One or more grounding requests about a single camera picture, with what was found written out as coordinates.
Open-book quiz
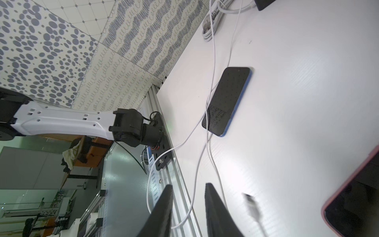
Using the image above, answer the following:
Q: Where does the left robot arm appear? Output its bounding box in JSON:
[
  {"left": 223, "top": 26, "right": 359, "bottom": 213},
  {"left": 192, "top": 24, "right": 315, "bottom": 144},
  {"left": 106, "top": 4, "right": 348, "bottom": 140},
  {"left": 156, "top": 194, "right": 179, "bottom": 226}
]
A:
[{"left": 1, "top": 88, "right": 164, "bottom": 147}]

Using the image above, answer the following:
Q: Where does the black power strip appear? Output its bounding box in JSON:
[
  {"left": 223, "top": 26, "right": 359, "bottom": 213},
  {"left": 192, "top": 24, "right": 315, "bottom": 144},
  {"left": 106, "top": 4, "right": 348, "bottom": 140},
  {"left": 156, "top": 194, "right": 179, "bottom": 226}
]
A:
[{"left": 254, "top": 0, "right": 275, "bottom": 11}]

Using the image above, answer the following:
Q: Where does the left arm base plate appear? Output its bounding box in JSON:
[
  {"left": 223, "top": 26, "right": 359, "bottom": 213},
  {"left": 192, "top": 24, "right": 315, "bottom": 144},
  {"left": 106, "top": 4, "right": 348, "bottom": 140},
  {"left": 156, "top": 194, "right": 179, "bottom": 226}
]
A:
[{"left": 146, "top": 111, "right": 173, "bottom": 171}]

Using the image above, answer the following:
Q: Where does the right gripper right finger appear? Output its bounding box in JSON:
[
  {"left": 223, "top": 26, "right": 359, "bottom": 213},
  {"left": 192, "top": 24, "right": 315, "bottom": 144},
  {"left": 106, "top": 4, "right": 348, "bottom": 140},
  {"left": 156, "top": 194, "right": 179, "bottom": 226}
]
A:
[{"left": 205, "top": 183, "right": 243, "bottom": 237}]

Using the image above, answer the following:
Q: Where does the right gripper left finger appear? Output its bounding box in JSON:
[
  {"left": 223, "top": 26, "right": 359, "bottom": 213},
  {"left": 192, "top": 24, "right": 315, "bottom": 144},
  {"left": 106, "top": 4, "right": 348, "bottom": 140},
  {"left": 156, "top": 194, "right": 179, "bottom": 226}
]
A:
[{"left": 137, "top": 185, "right": 173, "bottom": 237}]

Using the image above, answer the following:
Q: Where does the grey cable bundle left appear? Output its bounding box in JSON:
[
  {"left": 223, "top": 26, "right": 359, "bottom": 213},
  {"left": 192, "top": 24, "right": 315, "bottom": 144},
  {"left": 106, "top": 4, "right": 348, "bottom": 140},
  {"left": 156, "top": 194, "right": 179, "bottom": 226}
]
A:
[{"left": 202, "top": 0, "right": 255, "bottom": 42}]

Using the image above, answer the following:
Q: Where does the left black phone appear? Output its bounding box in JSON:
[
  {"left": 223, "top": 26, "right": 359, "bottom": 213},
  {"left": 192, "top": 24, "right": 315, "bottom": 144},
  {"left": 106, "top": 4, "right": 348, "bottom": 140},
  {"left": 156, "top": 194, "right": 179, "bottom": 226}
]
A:
[{"left": 202, "top": 67, "right": 253, "bottom": 137}]

